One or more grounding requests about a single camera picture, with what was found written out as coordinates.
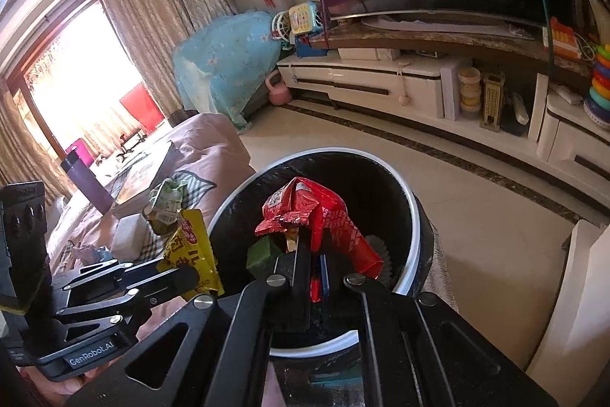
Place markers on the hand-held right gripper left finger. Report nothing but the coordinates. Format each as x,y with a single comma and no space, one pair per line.
300,292

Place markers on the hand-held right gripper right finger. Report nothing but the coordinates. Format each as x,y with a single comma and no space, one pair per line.
325,278

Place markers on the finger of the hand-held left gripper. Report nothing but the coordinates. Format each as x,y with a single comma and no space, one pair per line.
143,278
114,309

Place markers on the green carton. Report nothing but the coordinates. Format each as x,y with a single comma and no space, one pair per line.
262,257

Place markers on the red snack wrapper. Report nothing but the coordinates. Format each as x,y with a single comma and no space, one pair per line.
329,221

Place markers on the yellow snack wrapper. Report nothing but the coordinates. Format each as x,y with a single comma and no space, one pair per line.
195,249

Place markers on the white trash bin black liner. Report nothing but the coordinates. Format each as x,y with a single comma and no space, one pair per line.
371,178

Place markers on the white tissue pack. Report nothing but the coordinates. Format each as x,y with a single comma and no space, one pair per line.
129,237

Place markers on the crumpled green white wrapper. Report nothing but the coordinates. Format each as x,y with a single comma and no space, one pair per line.
167,202

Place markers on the purple thermos bottle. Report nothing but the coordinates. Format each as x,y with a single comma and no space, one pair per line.
90,187

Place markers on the stack of children's books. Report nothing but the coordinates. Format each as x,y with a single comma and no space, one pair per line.
143,178

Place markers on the beige patterned curtain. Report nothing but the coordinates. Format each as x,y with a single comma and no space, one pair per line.
19,140
157,6

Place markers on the magenta chair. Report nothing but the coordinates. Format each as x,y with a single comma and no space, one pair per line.
80,153

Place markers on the red chair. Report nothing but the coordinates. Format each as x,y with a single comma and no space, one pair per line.
140,109

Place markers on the pink kettlebell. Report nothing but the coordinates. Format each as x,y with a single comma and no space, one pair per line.
279,92

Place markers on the white TV cabinet brown top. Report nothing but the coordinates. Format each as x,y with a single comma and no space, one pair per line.
362,83

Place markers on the yellow plastic tub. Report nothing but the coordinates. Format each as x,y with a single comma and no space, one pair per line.
469,110
469,93
469,76

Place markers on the blue toy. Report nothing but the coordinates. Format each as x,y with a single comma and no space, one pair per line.
309,47

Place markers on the blue floral cover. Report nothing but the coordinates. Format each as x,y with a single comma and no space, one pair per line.
224,54

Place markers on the wooden lattice box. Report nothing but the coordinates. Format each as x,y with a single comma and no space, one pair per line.
492,102

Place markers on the white side cabinet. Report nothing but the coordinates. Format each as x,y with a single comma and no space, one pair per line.
572,307

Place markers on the white toy fan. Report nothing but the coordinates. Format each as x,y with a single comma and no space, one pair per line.
281,28

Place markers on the white remote control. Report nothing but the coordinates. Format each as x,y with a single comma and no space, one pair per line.
520,109

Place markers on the teal toy phone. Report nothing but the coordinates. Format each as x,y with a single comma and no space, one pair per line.
305,18

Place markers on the orange toy piano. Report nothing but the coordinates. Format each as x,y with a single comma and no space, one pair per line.
564,40

